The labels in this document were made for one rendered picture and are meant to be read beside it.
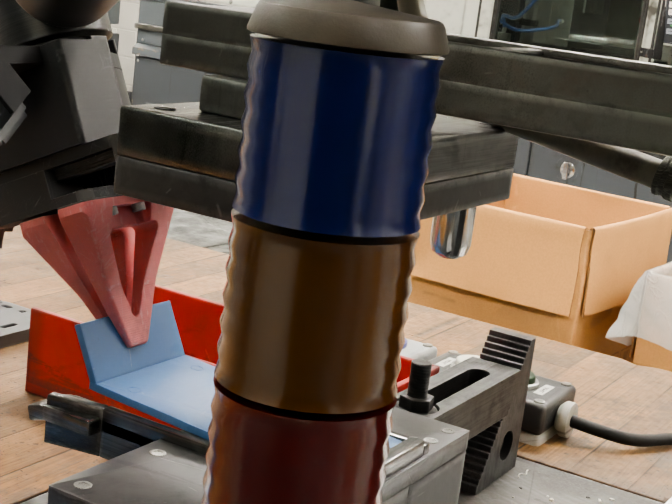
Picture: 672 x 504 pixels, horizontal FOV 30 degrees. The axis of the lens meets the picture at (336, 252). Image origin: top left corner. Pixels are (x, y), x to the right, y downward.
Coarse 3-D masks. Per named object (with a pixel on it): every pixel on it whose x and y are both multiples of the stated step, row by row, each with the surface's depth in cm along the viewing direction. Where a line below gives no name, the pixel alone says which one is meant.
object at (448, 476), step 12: (456, 456) 62; (444, 468) 61; (456, 468) 63; (420, 480) 59; (432, 480) 60; (444, 480) 61; (456, 480) 63; (408, 492) 58; (420, 492) 59; (432, 492) 60; (444, 492) 62; (456, 492) 63
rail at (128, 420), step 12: (108, 408) 59; (108, 420) 58; (120, 420) 58; (132, 420) 58; (144, 420) 58; (108, 432) 59; (144, 432) 57; (156, 432) 57; (168, 432) 57; (180, 432) 57; (108, 444) 59; (120, 444) 58; (132, 444) 58; (180, 444) 56; (192, 444) 56; (204, 444) 56; (108, 456) 59
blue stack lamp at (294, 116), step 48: (288, 48) 22; (336, 48) 23; (288, 96) 23; (336, 96) 22; (384, 96) 23; (432, 96) 23; (240, 144) 24; (288, 144) 23; (336, 144) 23; (384, 144) 23; (432, 144) 24; (240, 192) 24; (288, 192) 23; (336, 192) 23; (384, 192) 23
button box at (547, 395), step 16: (448, 352) 95; (544, 384) 90; (560, 384) 91; (528, 400) 86; (544, 400) 87; (560, 400) 88; (528, 416) 86; (544, 416) 86; (560, 416) 87; (576, 416) 88; (528, 432) 86; (544, 432) 87; (560, 432) 88; (592, 432) 87; (608, 432) 87; (624, 432) 87
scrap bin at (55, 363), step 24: (168, 288) 92; (48, 312) 82; (192, 312) 91; (216, 312) 90; (48, 336) 83; (72, 336) 82; (192, 336) 91; (216, 336) 90; (48, 360) 83; (72, 360) 82; (216, 360) 90; (408, 360) 82; (48, 384) 83; (72, 384) 82; (120, 408) 80
